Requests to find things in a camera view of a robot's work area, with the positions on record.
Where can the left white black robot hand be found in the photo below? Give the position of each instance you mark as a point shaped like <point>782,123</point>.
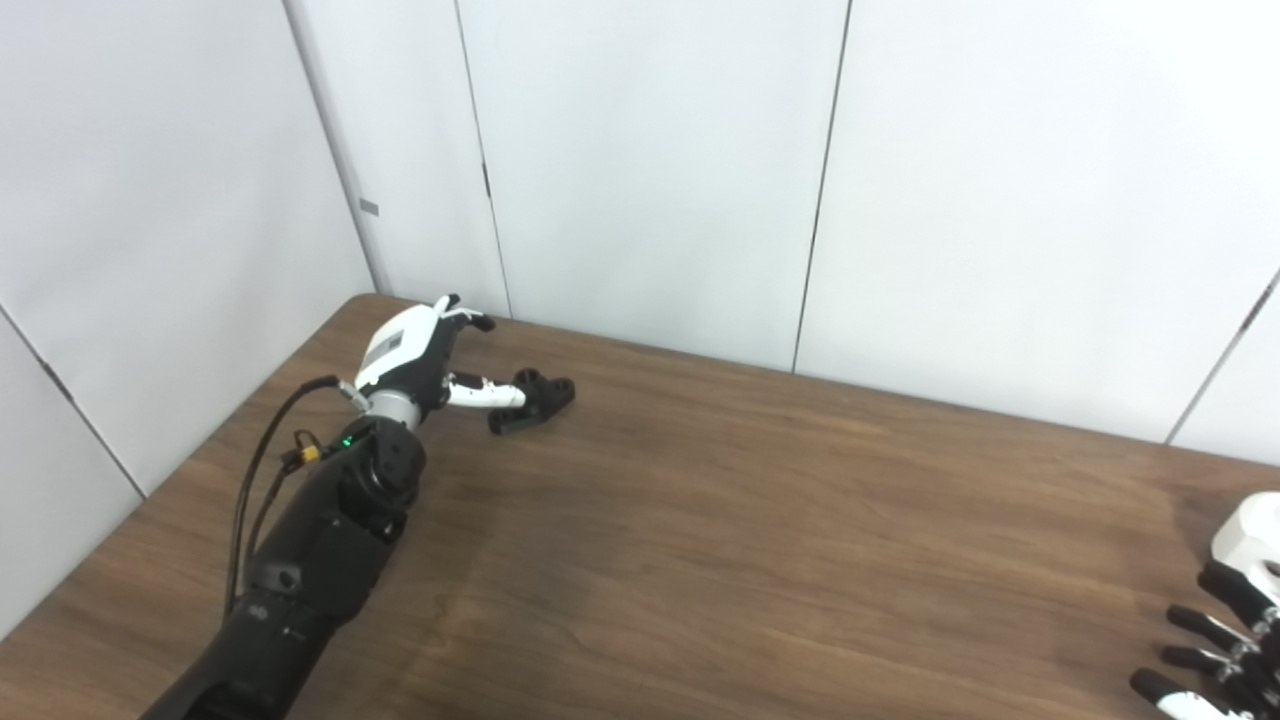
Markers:
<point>405,345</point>

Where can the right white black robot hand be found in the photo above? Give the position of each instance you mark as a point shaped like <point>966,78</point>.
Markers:
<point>1235,590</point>

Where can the black plastic holder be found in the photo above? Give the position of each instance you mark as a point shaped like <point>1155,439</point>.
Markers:
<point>540,400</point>

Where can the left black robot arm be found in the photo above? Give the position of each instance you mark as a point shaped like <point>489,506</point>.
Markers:
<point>320,560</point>

